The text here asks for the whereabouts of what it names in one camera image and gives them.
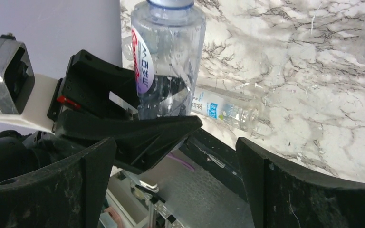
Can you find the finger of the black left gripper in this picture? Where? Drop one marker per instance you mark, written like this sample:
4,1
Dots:
140,144
170,96

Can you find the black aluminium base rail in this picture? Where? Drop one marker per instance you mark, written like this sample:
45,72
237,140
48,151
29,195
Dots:
198,186

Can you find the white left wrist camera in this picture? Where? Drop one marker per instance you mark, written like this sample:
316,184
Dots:
25,97

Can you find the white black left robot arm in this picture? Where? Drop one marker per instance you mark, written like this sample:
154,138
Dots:
21,154

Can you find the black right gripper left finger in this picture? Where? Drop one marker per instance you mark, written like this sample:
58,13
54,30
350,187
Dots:
66,194

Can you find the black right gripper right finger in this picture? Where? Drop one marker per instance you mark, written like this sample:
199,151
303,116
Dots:
284,194

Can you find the blue white label bottle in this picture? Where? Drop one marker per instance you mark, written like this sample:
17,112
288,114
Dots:
234,109

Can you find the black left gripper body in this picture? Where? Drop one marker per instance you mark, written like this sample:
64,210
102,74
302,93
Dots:
86,89

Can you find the purple label Ganten bottle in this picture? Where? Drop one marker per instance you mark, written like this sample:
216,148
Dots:
167,40

